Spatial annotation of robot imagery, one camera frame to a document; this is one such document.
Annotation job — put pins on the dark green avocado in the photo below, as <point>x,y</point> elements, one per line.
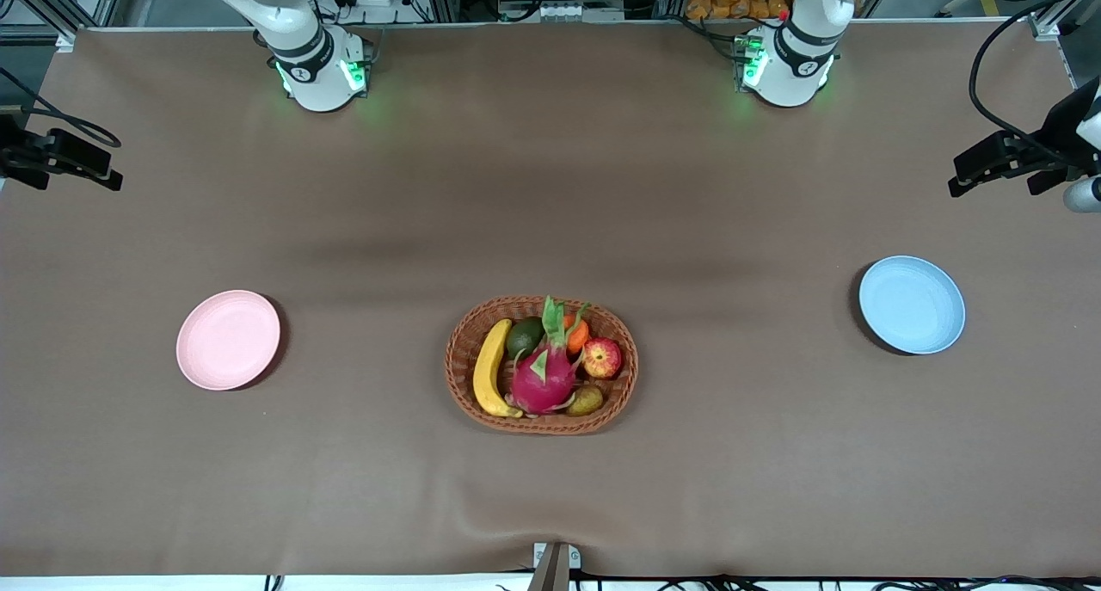
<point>523,337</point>

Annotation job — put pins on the light blue plate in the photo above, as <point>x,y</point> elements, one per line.
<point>912,307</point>

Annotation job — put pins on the brown table cloth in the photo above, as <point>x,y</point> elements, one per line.
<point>688,488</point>

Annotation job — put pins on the pink dragon fruit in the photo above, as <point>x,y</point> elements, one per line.
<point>542,380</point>

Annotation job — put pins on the brown wicker basket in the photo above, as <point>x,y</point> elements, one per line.
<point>460,359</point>

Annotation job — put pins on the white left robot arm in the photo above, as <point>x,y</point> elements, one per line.
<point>791,75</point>

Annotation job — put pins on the small orange fruit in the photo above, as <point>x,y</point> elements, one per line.
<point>578,337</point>

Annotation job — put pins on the grey metal camera bracket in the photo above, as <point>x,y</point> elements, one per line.
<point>555,569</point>

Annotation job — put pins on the pink plate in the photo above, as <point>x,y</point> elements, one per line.
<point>228,341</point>

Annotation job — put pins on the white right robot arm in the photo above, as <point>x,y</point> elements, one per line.
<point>318,83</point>

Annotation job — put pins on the white terminal block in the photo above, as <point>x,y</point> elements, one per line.
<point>568,11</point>

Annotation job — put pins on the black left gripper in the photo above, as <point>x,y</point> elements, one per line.
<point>1046,144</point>

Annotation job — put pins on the yellow banana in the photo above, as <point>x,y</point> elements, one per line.
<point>488,367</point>

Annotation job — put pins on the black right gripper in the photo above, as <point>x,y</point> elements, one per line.
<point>19,158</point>

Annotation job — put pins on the red yellow apple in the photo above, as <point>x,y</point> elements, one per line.
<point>602,359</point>

